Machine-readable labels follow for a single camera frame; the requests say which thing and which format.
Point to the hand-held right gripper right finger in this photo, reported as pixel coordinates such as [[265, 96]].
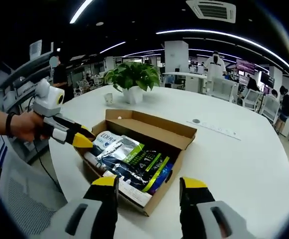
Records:
[[196, 209]]

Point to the person's left hand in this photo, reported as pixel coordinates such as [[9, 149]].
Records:
[[27, 125]]

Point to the purple wall screen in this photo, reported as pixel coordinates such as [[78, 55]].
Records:
[[245, 66]]

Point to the green and black foil pouch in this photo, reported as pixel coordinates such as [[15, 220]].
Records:
[[139, 164]]

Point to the black monitor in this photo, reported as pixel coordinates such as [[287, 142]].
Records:
[[268, 78]]

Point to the ceiling air vent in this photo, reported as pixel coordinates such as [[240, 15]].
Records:
[[211, 10]]

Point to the brown cardboard shoe box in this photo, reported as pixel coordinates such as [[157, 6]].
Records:
[[159, 129]]

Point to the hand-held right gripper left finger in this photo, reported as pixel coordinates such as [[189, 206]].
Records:
[[102, 206]]

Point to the white table socket strip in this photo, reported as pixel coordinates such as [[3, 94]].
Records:
[[219, 130]]

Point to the long ceiling light strip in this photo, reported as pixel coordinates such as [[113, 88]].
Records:
[[233, 37]]

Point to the white soft wet wipes pack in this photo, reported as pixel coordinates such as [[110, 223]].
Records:
[[107, 140]]

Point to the round grey table grommet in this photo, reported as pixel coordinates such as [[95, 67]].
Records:
[[196, 121]]

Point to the black wristband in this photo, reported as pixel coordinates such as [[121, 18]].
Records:
[[10, 124]]

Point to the green plant in white pot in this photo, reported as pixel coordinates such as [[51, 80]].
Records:
[[134, 77]]

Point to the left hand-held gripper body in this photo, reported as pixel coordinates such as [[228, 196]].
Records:
[[47, 102]]

